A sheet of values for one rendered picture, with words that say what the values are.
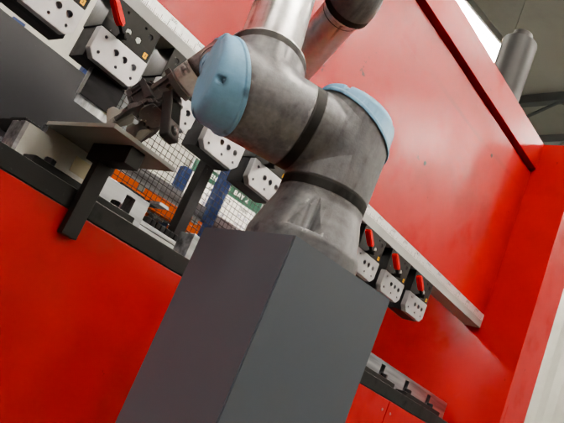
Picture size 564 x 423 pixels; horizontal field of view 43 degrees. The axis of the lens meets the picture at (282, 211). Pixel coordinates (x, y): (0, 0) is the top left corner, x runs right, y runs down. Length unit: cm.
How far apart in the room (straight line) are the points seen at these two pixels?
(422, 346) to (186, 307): 265
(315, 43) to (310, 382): 72
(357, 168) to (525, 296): 252
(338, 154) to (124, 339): 96
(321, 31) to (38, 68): 115
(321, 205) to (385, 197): 174
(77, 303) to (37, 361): 14
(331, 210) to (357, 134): 11
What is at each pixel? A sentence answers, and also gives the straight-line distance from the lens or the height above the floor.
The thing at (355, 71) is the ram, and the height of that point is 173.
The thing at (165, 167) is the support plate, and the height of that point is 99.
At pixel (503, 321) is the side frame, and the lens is 336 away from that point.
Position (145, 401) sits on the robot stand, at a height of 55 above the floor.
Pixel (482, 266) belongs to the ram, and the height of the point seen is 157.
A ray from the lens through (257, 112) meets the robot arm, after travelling 87.
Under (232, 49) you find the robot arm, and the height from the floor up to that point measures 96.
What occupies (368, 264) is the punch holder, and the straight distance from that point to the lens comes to 257.
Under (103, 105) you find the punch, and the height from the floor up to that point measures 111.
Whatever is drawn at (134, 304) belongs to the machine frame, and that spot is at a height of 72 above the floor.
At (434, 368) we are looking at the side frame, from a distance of 341.
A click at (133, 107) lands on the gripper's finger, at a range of 162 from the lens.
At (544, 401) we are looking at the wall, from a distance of 927.
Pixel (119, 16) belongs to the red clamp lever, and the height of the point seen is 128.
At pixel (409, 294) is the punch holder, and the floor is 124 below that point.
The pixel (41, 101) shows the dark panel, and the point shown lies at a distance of 229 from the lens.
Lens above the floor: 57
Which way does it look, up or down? 16 degrees up
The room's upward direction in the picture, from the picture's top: 23 degrees clockwise
